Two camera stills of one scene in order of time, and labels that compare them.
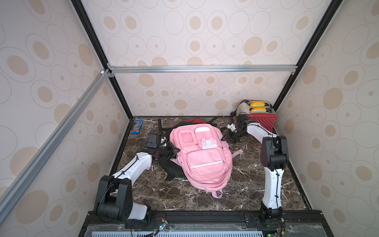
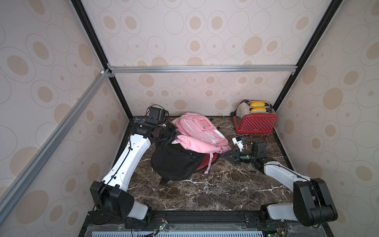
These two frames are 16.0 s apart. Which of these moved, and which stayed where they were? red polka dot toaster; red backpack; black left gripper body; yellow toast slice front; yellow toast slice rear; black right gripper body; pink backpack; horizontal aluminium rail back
Moved: red backpack; black left gripper body; black right gripper body; pink backpack
Stayed: red polka dot toaster; yellow toast slice front; yellow toast slice rear; horizontal aluminium rail back
